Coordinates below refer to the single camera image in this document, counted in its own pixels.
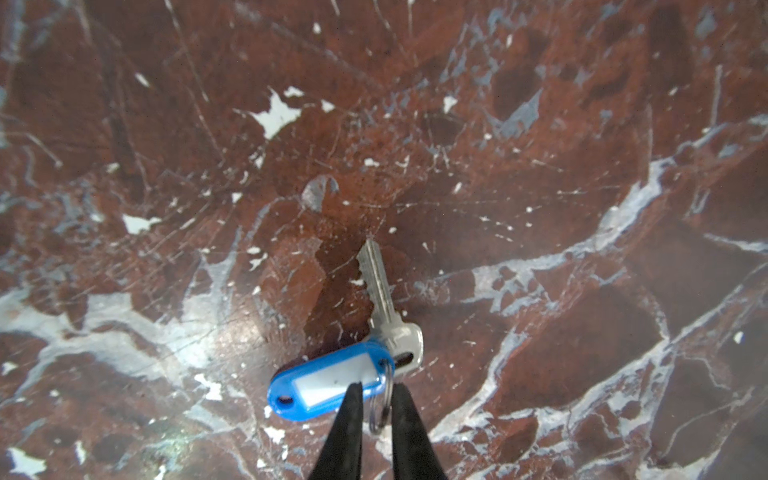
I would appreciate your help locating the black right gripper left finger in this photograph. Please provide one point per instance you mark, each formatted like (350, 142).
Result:
(340, 457)

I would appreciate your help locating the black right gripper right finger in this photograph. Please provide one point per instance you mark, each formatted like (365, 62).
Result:
(413, 453)

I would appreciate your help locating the key with blue tag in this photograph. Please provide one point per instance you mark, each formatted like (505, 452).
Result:
(394, 347)

